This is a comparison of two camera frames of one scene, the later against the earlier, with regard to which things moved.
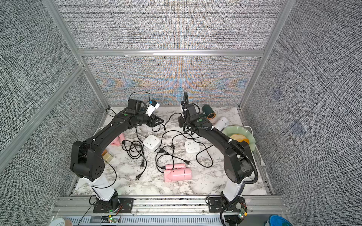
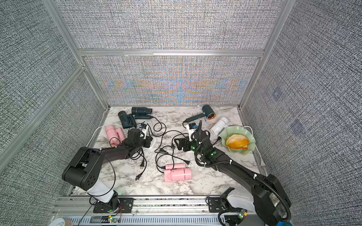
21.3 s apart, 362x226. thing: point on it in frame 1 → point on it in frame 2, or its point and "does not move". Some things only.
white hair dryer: x=220 y=122 does not move
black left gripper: x=153 y=119 → x=148 y=141
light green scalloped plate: x=231 y=130 does not move
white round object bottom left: x=57 y=221 does not move
